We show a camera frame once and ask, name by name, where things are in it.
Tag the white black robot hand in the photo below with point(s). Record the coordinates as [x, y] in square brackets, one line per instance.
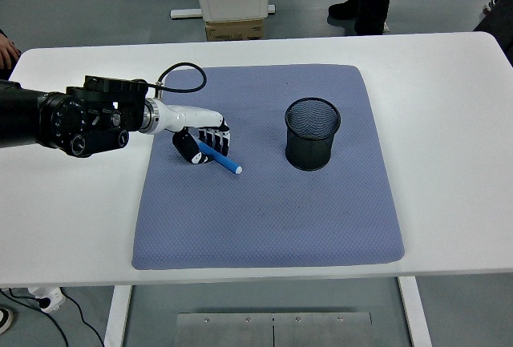
[192, 116]

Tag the person's hand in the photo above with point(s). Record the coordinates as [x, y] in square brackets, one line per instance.
[7, 52]

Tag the blue marker pen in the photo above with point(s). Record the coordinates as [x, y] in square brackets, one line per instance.
[226, 164]

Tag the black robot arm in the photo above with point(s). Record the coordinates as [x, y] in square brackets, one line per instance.
[24, 114]

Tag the black mesh pen holder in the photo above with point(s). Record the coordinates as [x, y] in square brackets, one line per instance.
[308, 154]

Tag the brown cardboard box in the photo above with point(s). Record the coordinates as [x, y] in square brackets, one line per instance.
[234, 30]

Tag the white base bar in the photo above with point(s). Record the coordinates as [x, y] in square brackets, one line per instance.
[184, 13]

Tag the blue-grey padded mat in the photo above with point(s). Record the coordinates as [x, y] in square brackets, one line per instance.
[260, 211]

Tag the white table leg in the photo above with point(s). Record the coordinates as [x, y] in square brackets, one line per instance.
[414, 315]
[118, 315]

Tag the white power strip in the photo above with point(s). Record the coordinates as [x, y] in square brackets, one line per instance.
[50, 299]

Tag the person's shoe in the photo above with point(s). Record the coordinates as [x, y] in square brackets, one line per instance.
[4, 319]

